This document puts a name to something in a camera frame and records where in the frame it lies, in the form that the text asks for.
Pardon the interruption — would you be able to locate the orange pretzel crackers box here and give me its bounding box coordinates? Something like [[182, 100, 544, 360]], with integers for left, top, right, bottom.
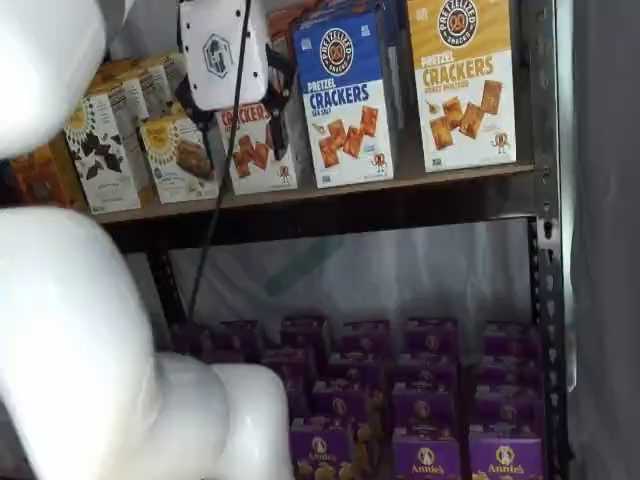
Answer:
[[214, 99, 300, 197], [267, 3, 303, 57]]

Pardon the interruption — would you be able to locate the orange snack box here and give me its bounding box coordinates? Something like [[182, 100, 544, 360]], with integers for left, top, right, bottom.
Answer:
[[8, 134, 89, 210]]

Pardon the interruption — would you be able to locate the brown shelf board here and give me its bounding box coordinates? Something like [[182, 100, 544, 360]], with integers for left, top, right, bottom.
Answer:
[[93, 163, 537, 225]]

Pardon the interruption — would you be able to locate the purple Annie's box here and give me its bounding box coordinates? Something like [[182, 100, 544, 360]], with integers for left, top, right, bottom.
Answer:
[[394, 352, 459, 386], [262, 347, 316, 381], [312, 382, 371, 426], [172, 322, 211, 356], [289, 417, 364, 480], [404, 317, 459, 356], [392, 382, 459, 431], [392, 427, 462, 480], [281, 314, 329, 351], [199, 347, 246, 366], [474, 387, 545, 441], [219, 319, 261, 351], [482, 321, 541, 359], [468, 437, 545, 480], [327, 352, 386, 386], [342, 319, 391, 356], [478, 354, 542, 391]]

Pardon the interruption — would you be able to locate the blue pretzel crackers box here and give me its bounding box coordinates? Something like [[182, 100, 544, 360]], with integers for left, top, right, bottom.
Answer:
[[291, 8, 402, 190], [298, 0, 401, 24]]

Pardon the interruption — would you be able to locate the white plastic sheet backdrop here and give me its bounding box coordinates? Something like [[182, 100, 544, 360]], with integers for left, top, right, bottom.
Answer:
[[124, 215, 534, 346]]

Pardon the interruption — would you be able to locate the yellow pretzel crackers box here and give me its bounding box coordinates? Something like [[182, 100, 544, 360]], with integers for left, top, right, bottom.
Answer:
[[406, 0, 519, 174]]

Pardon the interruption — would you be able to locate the white box with dark crackers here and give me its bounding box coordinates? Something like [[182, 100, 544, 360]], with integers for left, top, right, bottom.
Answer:
[[102, 69, 153, 121], [63, 93, 143, 215], [137, 57, 176, 104]]

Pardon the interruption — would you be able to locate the yellow brownie mix box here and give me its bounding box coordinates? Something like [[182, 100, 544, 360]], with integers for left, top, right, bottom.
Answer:
[[138, 113, 222, 205]]

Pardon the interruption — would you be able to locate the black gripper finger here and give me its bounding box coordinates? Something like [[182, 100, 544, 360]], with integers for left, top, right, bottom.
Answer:
[[264, 44, 297, 162], [174, 79, 218, 134]]

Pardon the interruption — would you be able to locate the dark metal shelf frame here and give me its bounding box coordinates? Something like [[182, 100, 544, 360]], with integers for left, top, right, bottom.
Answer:
[[94, 0, 574, 480]]

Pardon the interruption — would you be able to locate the black cable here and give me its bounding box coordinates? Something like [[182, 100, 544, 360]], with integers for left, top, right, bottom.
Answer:
[[185, 0, 254, 326]]

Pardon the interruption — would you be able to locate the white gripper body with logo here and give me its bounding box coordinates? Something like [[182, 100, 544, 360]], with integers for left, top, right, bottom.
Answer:
[[178, 0, 269, 112]]

